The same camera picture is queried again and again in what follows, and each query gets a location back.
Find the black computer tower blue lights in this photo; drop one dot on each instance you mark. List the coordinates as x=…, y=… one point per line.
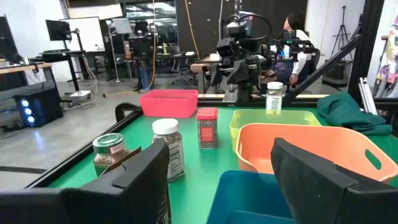
x=40, y=109

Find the translucent yellow plastic bin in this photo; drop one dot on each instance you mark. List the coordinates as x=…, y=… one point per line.
x=248, y=119

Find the dark green cloth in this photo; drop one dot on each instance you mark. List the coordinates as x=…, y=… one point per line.
x=342, y=115

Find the large dark monitor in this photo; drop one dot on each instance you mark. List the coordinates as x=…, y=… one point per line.
x=7, y=40

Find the green-lid glass spice jar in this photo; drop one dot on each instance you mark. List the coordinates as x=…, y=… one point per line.
x=107, y=146

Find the black monitor on arm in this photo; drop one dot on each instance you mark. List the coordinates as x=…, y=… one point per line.
x=58, y=30

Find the wooden work table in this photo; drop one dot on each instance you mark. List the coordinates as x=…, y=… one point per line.
x=199, y=67

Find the white-lid spice jar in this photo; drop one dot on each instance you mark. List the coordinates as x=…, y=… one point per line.
x=274, y=96
x=174, y=155

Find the colourful printed banner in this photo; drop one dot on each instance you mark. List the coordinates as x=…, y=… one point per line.
x=388, y=62

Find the pink plastic bin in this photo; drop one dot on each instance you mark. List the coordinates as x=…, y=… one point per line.
x=168, y=104

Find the wooden top desk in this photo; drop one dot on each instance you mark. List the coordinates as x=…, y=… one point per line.
x=21, y=67

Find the black office chair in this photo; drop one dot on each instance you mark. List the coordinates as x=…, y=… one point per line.
x=314, y=62

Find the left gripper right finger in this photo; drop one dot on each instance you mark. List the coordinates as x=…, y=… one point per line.
x=311, y=193

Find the silver aluminium extrusions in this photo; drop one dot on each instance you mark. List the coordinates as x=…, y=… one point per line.
x=367, y=93

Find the black equipment case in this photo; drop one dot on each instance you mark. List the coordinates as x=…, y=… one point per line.
x=334, y=73

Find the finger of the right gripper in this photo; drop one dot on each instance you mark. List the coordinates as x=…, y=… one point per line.
x=216, y=76
x=238, y=73

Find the person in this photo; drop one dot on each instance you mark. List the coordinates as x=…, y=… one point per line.
x=298, y=37

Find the white whiteboard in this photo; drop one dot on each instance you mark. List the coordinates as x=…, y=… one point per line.
x=90, y=34

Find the black standing desk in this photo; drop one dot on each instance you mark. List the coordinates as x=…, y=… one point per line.
x=62, y=56

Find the black tripod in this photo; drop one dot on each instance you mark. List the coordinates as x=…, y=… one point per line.
x=342, y=34

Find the blue plastic bin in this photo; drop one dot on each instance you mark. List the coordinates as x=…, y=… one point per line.
x=242, y=199

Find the white panel on stand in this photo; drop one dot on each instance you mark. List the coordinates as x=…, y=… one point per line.
x=122, y=25

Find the black robot rig teal light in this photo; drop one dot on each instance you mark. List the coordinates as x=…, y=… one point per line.
x=295, y=43

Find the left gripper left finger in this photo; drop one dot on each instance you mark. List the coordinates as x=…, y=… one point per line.
x=133, y=193

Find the black curved bracket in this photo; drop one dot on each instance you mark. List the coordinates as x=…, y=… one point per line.
x=122, y=107

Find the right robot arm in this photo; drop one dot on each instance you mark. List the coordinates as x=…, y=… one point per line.
x=245, y=90

